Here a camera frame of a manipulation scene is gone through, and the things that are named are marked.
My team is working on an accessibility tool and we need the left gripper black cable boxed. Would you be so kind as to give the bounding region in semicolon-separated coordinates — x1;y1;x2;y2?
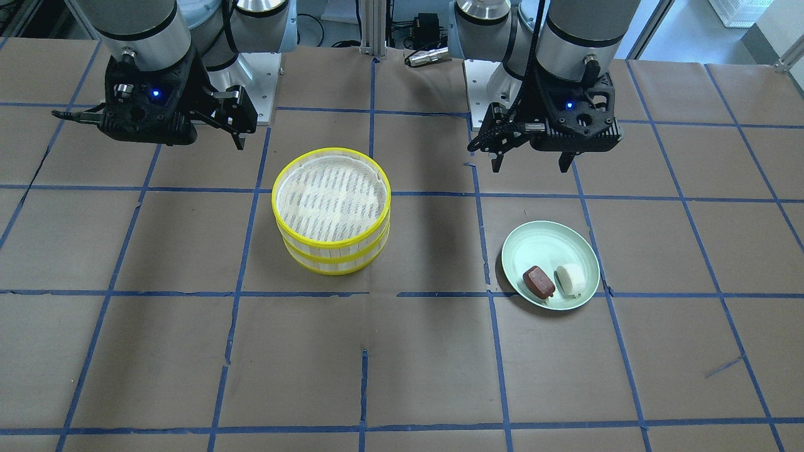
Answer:
468;0;550;154

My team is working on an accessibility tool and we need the aluminium frame post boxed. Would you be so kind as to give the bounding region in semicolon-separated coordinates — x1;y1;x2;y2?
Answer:
356;1;391;60

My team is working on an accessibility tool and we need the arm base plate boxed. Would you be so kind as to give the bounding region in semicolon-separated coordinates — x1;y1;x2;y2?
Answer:
464;59;505;132
241;53;283;126

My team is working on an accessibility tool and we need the silver cylindrical connector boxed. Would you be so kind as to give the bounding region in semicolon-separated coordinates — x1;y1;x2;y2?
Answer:
404;48;453;68

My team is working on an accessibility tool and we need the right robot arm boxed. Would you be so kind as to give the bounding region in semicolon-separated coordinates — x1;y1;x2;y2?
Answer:
53;1;298;149

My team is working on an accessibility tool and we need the white bun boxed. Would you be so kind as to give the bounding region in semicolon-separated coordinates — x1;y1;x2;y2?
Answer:
555;262;587;298

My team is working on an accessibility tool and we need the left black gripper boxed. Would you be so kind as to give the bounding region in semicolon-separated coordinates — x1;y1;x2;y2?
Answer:
490;72;621;174

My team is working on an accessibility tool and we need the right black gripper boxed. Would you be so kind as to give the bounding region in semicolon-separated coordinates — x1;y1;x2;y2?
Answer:
100;46;258;151

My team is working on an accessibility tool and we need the yellow steamer layer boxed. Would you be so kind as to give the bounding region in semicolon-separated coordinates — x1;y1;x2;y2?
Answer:
283;225;390;276
271;147;391;249

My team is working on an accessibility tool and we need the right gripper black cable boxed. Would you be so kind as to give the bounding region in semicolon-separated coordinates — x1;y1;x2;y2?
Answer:
52;104;112;126

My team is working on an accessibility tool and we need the light green plate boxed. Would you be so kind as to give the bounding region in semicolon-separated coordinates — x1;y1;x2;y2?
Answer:
501;220;600;311

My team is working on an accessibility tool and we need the black power adapter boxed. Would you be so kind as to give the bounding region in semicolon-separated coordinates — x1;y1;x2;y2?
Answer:
411;13;440;43

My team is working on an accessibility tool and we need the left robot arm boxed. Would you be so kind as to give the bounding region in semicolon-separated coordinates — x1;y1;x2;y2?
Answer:
448;1;639;173

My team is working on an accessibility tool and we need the white plastic crate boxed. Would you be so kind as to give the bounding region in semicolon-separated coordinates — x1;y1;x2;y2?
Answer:
709;0;773;28

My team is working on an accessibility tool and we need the brown bun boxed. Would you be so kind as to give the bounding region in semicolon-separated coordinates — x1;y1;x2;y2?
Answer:
523;266;555;300

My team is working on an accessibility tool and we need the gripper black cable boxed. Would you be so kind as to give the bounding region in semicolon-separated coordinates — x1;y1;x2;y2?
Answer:
468;0;550;154
52;104;112;126

